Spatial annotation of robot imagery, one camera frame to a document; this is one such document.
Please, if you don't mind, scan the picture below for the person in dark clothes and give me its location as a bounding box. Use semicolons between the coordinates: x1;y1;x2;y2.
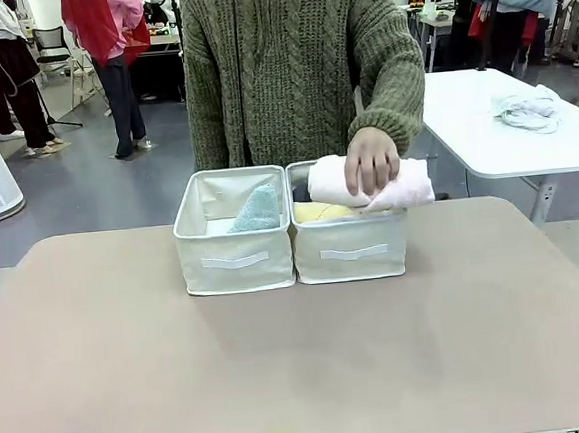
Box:
0;0;68;161

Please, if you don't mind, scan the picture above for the white folding chair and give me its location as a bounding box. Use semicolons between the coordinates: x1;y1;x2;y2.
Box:
30;23;97;113

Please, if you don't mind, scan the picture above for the person's left forearm green sleeve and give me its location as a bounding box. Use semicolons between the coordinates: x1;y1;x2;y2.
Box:
337;8;432;147

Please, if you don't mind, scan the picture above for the person in green knit sweater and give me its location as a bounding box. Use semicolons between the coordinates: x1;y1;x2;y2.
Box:
177;0;433;175

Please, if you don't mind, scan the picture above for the white side table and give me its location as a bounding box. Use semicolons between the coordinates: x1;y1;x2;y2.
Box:
417;59;579;233

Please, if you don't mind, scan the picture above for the white towel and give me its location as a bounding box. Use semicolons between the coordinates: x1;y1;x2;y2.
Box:
305;146;437;219

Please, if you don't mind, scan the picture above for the yellow rolled towel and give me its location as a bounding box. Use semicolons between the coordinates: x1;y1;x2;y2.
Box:
292;196;360;224

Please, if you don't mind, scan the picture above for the cream fabric storage box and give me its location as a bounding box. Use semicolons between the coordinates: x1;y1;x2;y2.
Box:
283;152;414;287
168;163;298;299

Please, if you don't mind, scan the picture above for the person's left hand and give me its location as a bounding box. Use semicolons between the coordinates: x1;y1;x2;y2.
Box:
340;124;404;198

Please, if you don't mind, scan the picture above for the white crumpled cloth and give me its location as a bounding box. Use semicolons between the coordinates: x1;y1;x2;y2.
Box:
488;81;566;139

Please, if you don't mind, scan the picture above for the person with red scarf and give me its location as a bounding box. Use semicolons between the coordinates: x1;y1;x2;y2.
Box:
60;0;161;165

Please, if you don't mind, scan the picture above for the person's right forearm green sleeve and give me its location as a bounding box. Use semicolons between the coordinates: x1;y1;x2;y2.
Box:
183;75;233;174

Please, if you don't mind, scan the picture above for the black background work table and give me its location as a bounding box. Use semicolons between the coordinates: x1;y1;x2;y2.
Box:
125;22;187;107

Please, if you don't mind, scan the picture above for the teal towel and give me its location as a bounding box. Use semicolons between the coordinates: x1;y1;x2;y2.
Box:
223;180;284;234

